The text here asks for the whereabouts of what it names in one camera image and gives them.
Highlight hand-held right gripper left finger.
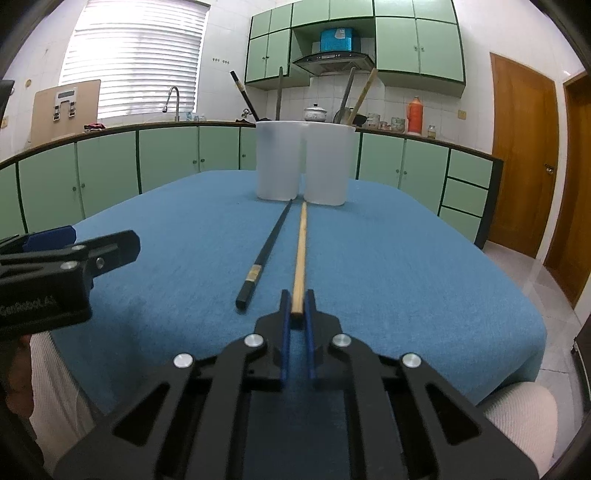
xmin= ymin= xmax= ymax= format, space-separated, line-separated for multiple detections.
xmin=54 ymin=290 xmax=293 ymax=480

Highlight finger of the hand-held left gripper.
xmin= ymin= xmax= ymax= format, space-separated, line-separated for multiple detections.
xmin=0 ymin=225 xmax=77 ymax=254
xmin=0 ymin=230 xmax=141 ymax=289

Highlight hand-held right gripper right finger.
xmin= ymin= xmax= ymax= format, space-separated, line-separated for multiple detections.
xmin=304 ymin=290 xmax=541 ymax=480

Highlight black chopstick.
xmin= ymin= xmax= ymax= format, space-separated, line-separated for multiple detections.
xmin=235 ymin=199 xmax=295 ymax=310
xmin=230 ymin=70 xmax=259 ymax=123

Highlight wooden chopstick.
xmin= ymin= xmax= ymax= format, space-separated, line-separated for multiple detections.
xmin=347 ymin=67 xmax=378 ymax=126
xmin=291 ymin=202 xmax=308 ymax=317

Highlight white plastic utensil holder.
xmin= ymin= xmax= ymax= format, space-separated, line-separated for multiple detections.
xmin=255 ymin=120 xmax=357 ymax=206

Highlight grey metal chopstick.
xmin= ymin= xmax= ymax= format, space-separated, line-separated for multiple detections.
xmin=340 ymin=67 xmax=357 ymax=124

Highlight person's left hand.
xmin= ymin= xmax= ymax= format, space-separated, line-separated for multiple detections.
xmin=2 ymin=336 xmax=35 ymax=418

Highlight green lower kitchen cabinets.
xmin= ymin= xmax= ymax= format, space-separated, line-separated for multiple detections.
xmin=0 ymin=121 xmax=504 ymax=250

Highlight green kitchen cabinets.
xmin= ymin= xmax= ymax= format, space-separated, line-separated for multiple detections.
xmin=245 ymin=0 xmax=466 ymax=97
xmin=0 ymin=121 xmax=504 ymax=250

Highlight blue tablecloth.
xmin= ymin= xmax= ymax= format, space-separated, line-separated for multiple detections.
xmin=48 ymin=170 xmax=548 ymax=416

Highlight brown board with white device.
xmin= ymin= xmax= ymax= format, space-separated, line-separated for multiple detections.
xmin=31 ymin=79 xmax=101 ymax=144

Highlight steel kitchen faucet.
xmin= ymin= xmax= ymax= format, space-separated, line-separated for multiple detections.
xmin=163 ymin=86 xmax=181 ymax=123

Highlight white window blind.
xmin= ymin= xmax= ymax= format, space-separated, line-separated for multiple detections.
xmin=60 ymin=0 xmax=208 ymax=121

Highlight person's white pants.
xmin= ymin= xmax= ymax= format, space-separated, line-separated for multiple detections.
xmin=30 ymin=331 xmax=559 ymax=474

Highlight orange thermos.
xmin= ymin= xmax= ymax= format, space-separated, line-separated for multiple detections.
xmin=406 ymin=96 xmax=424 ymax=136

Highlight black range hood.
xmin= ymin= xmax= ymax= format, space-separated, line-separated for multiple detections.
xmin=292 ymin=52 xmax=376 ymax=77

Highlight wooden door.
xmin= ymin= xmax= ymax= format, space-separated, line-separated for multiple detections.
xmin=488 ymin=52 xmax=559 ymax=259
xmin=544 ymin=69 xmax=591 ymax=309

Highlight blue box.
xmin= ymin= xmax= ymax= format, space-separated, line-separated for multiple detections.
xmin=320 ymin=28 xmax=355 ymax=52

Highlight green upper kitchen cabinets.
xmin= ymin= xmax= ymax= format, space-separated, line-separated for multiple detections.
xmin=245 ymin=0 xmax=466 ymax=97

